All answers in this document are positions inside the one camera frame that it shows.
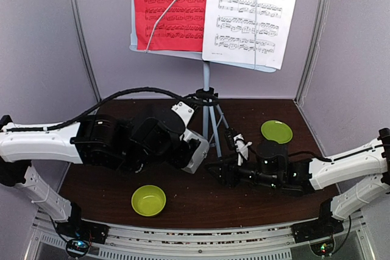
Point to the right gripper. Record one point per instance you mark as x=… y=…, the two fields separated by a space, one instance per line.
x=226 y=168

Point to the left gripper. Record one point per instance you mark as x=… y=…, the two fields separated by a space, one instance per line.
x=182 y=159

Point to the white metronome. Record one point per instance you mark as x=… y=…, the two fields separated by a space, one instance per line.
x=198 y=151

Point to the red sheet music page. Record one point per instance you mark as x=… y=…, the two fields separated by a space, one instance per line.
x=169 y=25

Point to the white sheet music page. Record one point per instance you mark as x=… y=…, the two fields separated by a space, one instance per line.
x=249 y=33

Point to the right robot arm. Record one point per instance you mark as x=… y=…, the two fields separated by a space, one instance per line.
x=273 y=168

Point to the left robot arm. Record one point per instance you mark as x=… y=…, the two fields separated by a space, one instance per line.
x=154 y=135

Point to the green bowl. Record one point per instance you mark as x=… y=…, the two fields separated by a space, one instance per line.
x=148 y=200

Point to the green plate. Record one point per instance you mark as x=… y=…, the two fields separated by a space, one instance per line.
x=277 y=131

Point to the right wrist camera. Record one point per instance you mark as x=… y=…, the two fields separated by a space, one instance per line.
x=237 y=143

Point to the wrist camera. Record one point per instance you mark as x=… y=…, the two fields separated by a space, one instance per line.
x=184 y=111
x=237 y=143

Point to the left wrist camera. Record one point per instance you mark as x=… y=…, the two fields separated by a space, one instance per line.
x=184 y=111

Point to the aluminium front rail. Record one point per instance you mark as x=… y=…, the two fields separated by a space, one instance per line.
x=262 y=242

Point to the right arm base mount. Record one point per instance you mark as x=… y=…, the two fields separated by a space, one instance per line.
x=319 y=233

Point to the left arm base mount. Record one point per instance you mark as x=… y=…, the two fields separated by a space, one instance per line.
x=78 y=240

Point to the left aluminium frame post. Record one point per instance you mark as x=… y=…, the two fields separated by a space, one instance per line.
x=84 y=49

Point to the aluminium frame post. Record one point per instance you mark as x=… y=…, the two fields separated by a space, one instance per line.
x=313 y=51
x=84 y=49

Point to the right aluminium frame post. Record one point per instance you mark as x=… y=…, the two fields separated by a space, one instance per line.
x=313 y=51

